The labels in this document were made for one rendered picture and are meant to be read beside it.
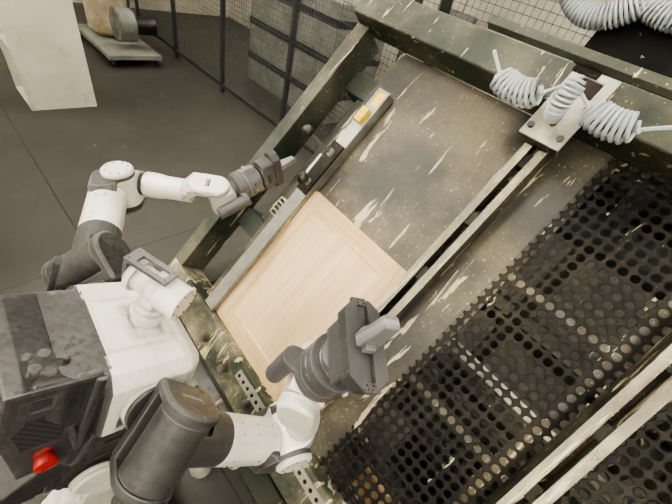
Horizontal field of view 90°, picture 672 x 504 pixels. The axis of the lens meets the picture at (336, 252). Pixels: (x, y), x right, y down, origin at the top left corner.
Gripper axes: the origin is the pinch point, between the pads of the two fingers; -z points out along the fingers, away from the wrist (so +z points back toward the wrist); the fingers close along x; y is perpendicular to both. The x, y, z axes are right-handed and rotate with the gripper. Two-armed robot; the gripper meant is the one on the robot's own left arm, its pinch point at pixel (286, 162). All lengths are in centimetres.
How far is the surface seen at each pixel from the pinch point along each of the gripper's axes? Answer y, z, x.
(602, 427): 100, -6, 5
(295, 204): 5.5, 1.9, 13.1
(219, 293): 5, 37, 36
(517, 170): 53, -37, -12
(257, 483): 51, 66, 108
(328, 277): 31.7, 8.5, 20.2
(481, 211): 53, -26, -4
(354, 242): 30.7, -2.7, 12.6
